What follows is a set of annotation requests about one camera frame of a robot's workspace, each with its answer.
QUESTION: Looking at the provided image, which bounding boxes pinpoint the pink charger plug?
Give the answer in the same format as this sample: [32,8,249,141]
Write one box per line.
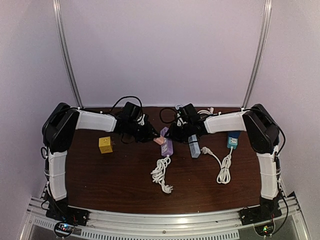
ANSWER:
[153,136,166,145]

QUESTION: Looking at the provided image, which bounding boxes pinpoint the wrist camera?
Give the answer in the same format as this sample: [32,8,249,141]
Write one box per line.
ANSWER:
[121,101,142,121]
[179,103,201,124]

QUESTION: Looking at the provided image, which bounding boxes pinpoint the left aluminium frame post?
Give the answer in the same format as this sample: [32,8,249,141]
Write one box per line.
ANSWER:
[52,0,83,108]

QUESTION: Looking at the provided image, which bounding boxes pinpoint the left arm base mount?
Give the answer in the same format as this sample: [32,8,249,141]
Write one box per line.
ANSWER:
[44,195,89,226]

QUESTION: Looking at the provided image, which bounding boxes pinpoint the white cable with plug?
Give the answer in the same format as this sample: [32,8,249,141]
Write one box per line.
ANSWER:
[200,146,234,185]

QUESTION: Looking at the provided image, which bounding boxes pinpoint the aluminium frame post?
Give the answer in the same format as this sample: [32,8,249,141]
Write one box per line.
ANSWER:
[242,0,273,108]
[52,0,83,108]

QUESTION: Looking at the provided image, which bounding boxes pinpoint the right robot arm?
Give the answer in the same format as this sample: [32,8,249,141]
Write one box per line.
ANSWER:
[165,103,281,200]

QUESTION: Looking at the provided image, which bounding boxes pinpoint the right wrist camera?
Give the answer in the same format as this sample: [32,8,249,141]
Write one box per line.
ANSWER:
[179,103,201,124]

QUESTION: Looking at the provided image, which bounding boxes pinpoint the pinkish white coiled cable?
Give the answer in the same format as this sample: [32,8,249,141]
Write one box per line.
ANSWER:
[198,106,222,118]

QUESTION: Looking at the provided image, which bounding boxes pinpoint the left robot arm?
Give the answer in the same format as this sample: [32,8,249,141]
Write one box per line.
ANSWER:
[41,102,160,201]

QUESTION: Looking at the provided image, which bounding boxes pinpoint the white coiled strip cable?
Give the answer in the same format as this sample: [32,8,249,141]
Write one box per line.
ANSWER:
[149,156,175,195]

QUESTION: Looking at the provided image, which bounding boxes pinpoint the right aluminium frame post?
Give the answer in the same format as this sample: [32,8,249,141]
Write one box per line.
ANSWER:
[242,0,273,108]

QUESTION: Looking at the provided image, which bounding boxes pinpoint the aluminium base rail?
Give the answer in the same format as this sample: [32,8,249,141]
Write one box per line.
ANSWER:
[17,196,311,240]

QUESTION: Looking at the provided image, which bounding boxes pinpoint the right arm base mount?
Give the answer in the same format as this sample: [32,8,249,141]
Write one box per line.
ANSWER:
[239,195,282,226]

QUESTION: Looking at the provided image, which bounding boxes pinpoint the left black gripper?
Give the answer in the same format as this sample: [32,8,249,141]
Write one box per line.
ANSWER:
[127,121,160,144]

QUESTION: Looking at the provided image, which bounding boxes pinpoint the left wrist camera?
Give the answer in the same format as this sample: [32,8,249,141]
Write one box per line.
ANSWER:
[121,101,142,121]

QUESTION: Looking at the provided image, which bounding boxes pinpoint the teal blue socket box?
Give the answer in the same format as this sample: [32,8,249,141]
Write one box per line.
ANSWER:
[227,131,241,150]

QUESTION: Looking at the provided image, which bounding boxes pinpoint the yellow cube adapter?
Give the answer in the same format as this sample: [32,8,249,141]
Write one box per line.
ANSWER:
[98,136,114,154]

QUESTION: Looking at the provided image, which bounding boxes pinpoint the purple power strip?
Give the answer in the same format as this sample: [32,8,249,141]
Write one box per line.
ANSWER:
[160,127,174,157]

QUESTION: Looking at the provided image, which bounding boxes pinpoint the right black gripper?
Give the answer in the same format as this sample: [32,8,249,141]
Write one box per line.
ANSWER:
[165,122,194,143]

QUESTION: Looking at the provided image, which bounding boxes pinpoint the light blue power strip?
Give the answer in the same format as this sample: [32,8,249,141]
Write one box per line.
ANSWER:
[188,134,201,159]

